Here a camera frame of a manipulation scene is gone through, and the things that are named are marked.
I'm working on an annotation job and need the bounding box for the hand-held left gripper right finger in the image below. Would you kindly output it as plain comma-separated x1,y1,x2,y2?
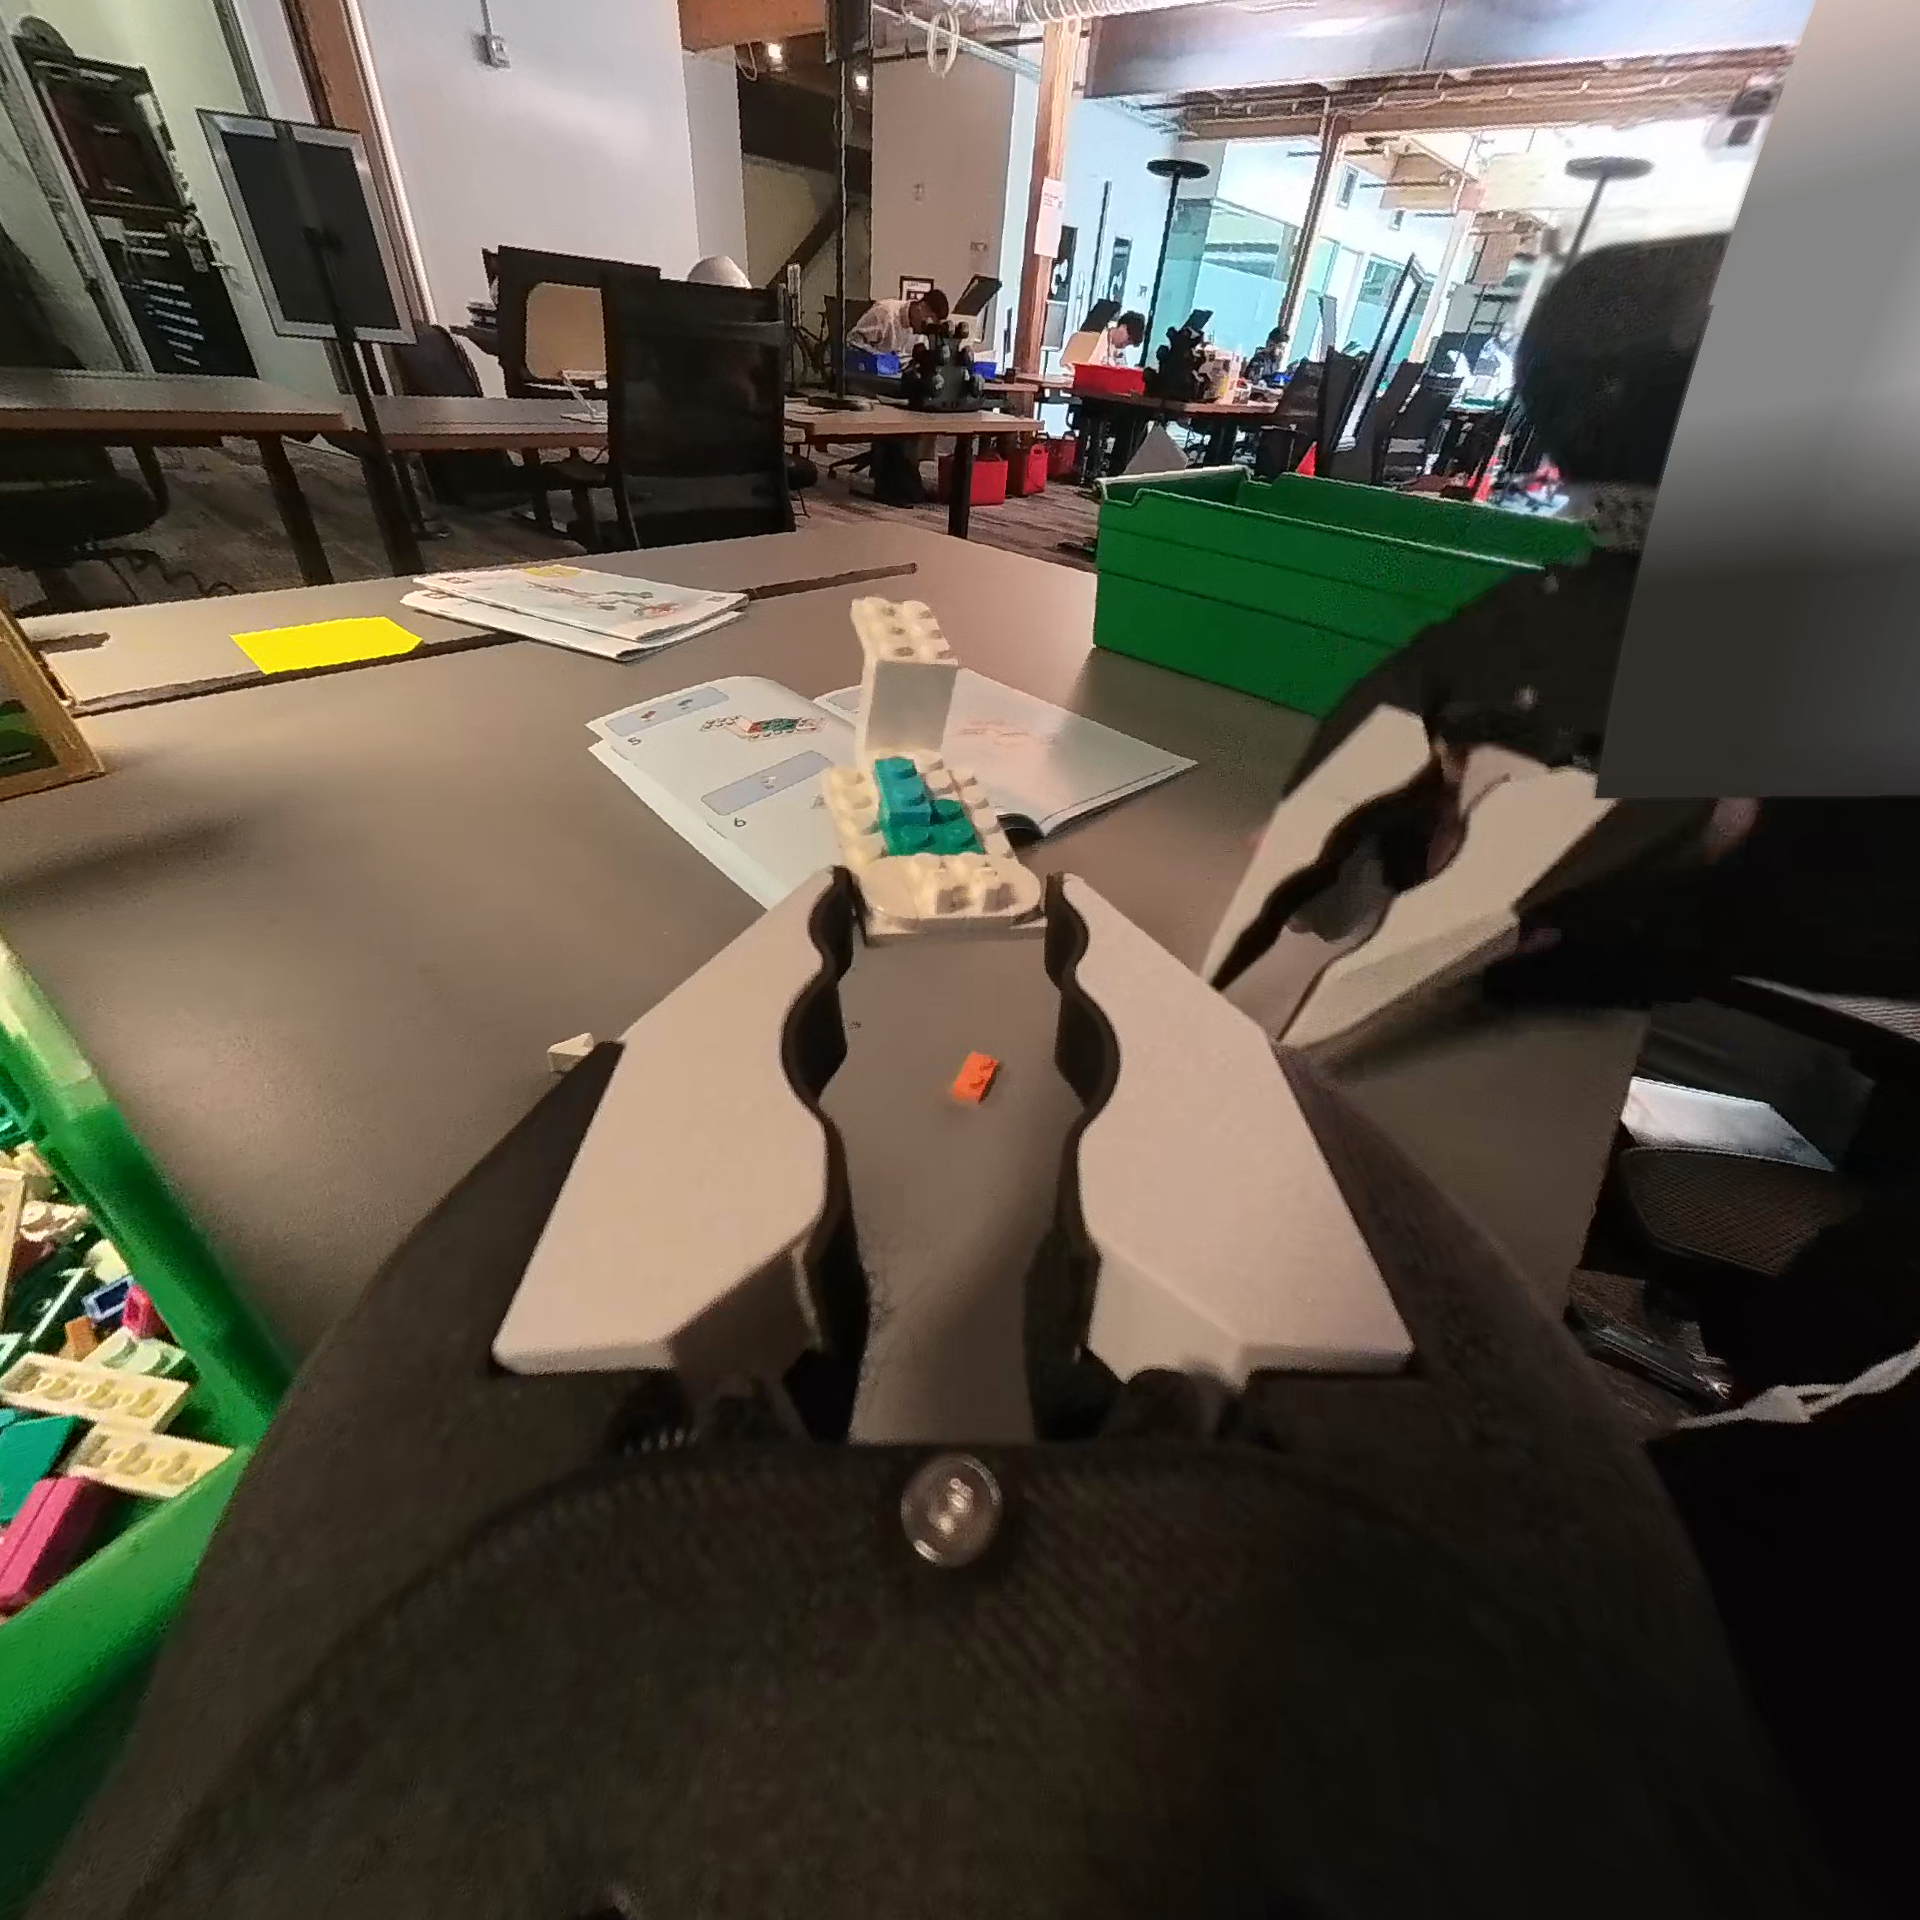
1025,871,1416,1392

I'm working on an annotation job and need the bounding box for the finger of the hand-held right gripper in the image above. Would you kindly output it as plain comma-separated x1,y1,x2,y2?
1272,746,1618,1054
1201,701,1446,993

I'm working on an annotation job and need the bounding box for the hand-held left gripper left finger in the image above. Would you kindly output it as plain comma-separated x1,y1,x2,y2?
493,868,867,1375

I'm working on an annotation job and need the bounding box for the white lego assembly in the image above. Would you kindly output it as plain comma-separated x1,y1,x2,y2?
820,596,1046,947

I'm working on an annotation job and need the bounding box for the pile of mixed lego bricks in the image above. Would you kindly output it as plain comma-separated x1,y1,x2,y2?
0,1144,235,1618

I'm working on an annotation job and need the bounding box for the lego set box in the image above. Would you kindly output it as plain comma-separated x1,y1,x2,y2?
0,603,108,803

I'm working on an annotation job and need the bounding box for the white paper sheet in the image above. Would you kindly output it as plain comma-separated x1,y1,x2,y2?
1621,1077,1837,1174

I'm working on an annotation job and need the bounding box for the open instruction booklet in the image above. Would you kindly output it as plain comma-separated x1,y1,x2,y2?
585,667,1201,911

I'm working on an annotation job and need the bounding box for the black floor lamp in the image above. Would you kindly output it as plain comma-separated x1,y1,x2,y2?
1142,151,1212,354
1565,151,1656,273

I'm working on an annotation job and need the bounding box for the brown wooden table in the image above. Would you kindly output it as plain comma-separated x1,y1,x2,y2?
0,366,354,590
779,395,1046,540

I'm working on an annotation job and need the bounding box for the closed instruction booklet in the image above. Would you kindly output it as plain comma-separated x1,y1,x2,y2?
399,562,752,665

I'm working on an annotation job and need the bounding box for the yellow paper sheet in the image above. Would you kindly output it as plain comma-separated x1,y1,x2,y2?
227,612,423,677

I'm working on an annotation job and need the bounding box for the black mesh office chair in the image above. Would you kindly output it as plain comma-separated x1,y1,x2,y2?
595,273,798,555

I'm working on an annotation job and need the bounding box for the black panel on stand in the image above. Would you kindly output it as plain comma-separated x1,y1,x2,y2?
198,106,452,544

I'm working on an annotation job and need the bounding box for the white cable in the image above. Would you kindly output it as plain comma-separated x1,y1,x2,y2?
1684,1355,1920,1422

